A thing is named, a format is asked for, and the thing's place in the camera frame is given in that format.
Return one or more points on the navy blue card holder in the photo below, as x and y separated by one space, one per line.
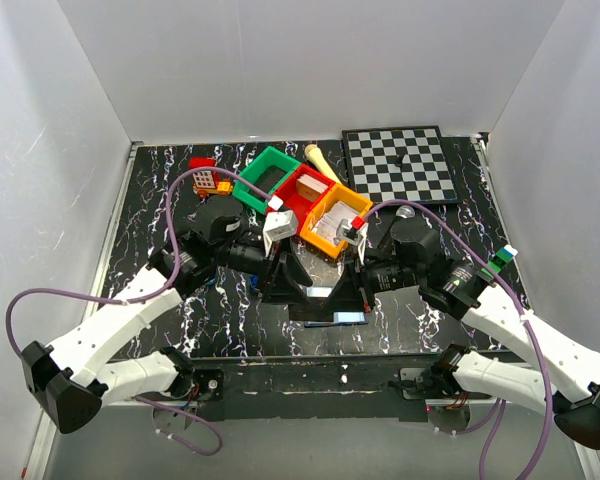
338 318

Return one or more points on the green lego brick stack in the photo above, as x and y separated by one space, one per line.
502 258

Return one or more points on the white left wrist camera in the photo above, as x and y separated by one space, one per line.
279 224

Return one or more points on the yellow plastic bin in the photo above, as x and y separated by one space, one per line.
337 193

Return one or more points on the black silver microphone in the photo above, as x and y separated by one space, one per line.
404 212

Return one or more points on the green plastic bin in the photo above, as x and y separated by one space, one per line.
270 156

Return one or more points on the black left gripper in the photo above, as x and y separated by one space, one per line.
273 273

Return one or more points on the black white chessboard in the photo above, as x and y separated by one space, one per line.
425 176

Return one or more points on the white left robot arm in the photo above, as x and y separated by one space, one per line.
74 376

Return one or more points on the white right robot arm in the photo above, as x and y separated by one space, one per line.
562 378

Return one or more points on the white cards stack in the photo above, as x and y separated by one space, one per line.
326 226

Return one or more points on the cream toy microphone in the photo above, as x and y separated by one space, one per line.
315 156

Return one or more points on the red yellow toy train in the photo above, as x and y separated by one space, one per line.
207 183

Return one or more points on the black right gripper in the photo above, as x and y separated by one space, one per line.
354 279

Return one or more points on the red plastic bin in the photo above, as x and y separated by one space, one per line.
287 192

